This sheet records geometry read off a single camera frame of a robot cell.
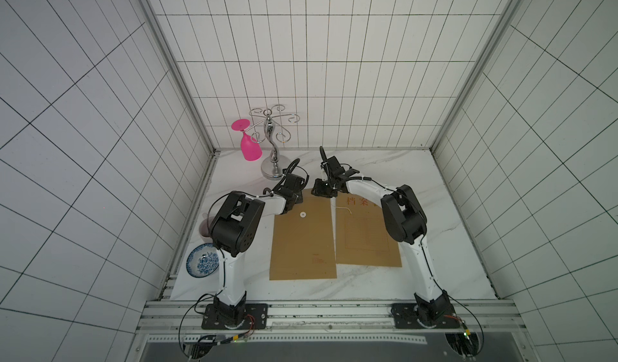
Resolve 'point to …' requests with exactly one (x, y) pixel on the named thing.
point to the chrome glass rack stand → (274, 166)
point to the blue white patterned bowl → (203, 260)
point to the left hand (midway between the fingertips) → (291, 195)
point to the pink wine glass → (250, 147)
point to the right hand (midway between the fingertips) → (317, 184)
